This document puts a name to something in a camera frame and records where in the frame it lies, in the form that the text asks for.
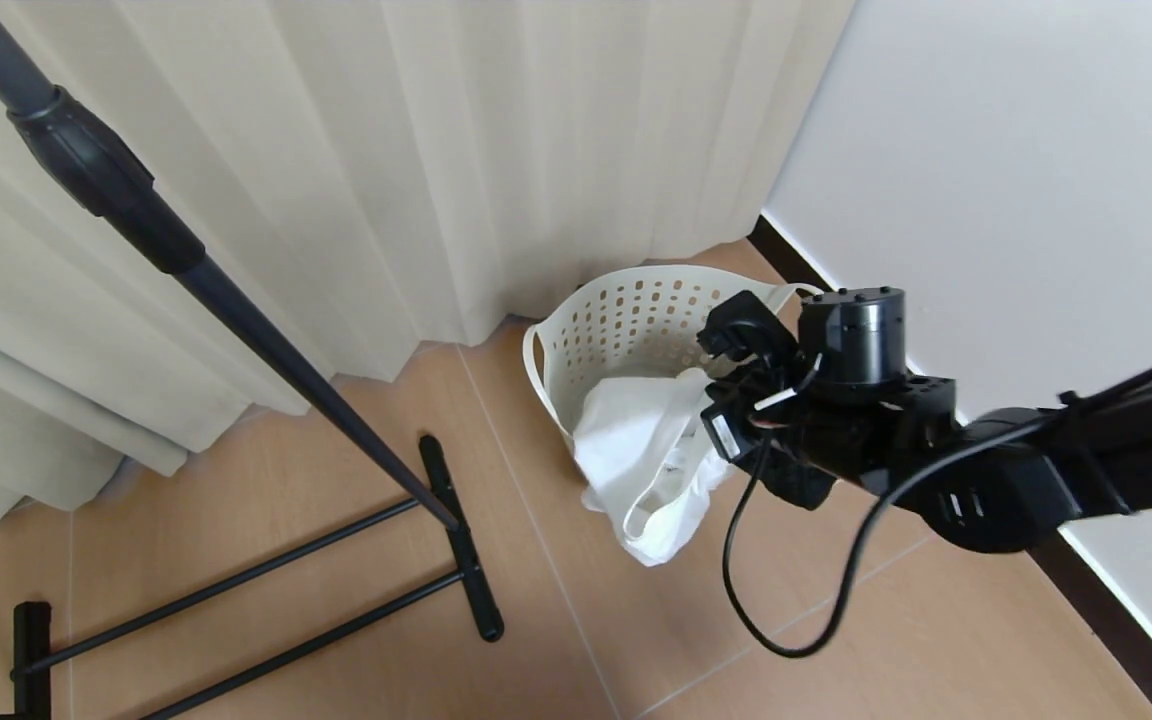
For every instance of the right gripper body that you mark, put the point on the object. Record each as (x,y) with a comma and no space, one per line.
(836,440)

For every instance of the white printed t-shirt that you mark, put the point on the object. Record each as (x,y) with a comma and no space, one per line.
(636,450)

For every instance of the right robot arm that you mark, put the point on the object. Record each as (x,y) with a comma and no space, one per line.
(1086,470)

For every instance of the white laundry basket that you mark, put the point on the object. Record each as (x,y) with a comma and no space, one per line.
(626,320)

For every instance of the black clothes rack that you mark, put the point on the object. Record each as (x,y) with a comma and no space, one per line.
(96,165)

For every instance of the beige curtain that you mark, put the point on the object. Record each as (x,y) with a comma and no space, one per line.
(386,150)

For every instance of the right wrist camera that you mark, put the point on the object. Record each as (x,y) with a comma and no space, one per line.
(746,325)

